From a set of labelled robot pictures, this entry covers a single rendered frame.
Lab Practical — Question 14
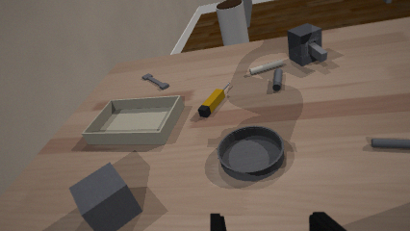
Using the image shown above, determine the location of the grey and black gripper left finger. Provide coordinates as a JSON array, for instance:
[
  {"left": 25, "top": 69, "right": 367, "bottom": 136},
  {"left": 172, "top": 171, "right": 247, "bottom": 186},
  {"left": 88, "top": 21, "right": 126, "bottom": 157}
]
[{"left": 210, "top": 214, "right": 226, "bottom": 231}]

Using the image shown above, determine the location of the grey shallow rectangular tray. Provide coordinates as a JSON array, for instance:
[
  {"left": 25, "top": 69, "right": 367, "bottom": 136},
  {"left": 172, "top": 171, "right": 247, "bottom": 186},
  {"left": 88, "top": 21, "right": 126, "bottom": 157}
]
[{"left": 82, "top": 95, "right": 185, "bottom": 144}]

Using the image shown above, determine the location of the white cylindrical rod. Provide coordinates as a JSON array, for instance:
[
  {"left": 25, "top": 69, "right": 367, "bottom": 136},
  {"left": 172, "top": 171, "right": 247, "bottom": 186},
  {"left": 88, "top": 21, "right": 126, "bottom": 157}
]
[{"left": 249, "top": 60, "right": 283, "bottom": 75}]

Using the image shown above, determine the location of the dark grey round shallow dish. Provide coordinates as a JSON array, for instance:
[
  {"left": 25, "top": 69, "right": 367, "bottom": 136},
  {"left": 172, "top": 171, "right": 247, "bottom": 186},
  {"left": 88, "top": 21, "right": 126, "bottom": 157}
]
[{"left": 217, "top": 125, "right": 284, "bottom": 181}]

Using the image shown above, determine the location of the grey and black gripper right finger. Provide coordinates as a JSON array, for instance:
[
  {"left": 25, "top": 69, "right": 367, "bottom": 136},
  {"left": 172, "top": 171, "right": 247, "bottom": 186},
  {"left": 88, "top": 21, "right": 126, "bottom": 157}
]
[{"left": 309, "top": 212, "right": 346, "bottom": 231}]

